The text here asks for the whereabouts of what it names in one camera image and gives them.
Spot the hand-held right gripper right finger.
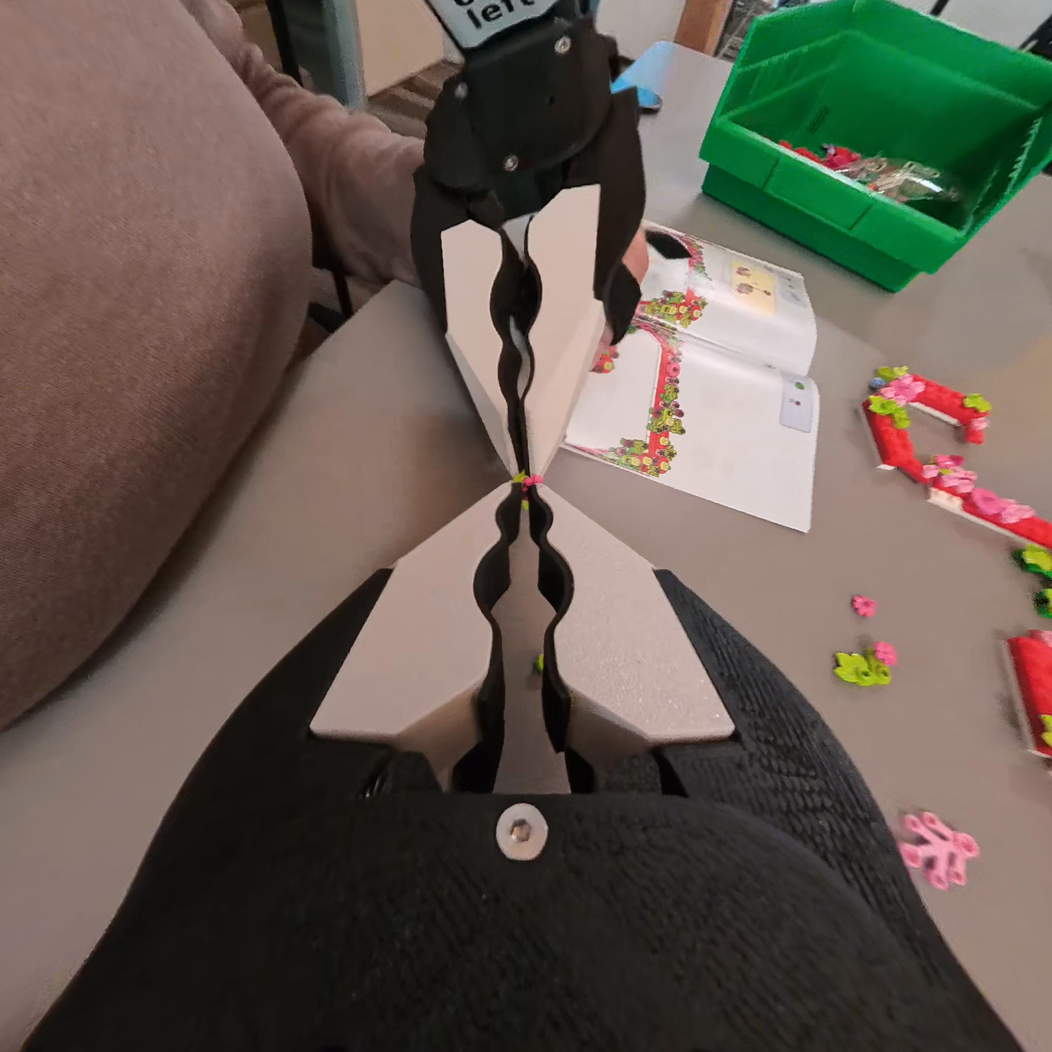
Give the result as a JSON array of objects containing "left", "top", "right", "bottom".
[{"left": 528, "top": 483, "right": 736, "bottom": 767}]

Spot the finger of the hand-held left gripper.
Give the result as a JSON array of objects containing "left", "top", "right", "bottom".
[
  {"left": 518, "top": 184, "right": 611, "bottom": 479},
  {"left": 441, "top": 217, "right": 527, "bottom": 478}
]

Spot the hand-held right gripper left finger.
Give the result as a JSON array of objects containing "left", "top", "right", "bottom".
[{"left": 311, "top": 481, "right": 525, "bottom": 792}]

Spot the person's left forearm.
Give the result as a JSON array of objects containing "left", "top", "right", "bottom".
[{"left": 185, "top": 0, "right": 428, "bottom": 289}]

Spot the lego instruction booklet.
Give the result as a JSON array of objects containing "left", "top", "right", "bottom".
[{"left": 563, "top": 220, "right": 823, "bottom": 534}]

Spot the green lego leaf with flower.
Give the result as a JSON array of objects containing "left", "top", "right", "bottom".
[{"left": 832, "top": 641, "right": 899, "bottom": 688}]

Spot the red lego pieces pile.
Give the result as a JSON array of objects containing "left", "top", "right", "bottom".
[{"left": 776, "top": 140, "right": 861, "bottom": 171}]

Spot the pink lego flower cluster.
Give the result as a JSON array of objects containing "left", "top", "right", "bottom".
[{"left": 897, "top": 811, "right": 981, "bottom": 892}]

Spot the light blue sheet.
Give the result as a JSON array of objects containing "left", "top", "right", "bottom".
[{"left": 610, "top": 41, "right": 664, "bottom": 113}]

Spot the person's brown sweater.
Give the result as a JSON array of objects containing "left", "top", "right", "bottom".
[{"left": 0, "top": 0, "right": 317, "bottom": 733}]

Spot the green plastic bin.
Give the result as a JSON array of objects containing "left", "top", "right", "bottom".
[{"left": 699, "top": 0, "right": 1052, "bottom": 294}]

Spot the clear plastic bag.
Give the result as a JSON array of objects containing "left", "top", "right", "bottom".
[{"left": 855, "top": 156, "right": 964, "bottom": 208}]

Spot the red lego heart frame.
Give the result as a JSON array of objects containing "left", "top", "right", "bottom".
[{"left": 860, "top": 365, "right": 1052, "bottom": 550}]

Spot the red lego frame segment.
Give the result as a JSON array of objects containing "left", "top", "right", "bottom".
[{"left": 1001, "top": 630, "right": 1052, "bottom": 764}]

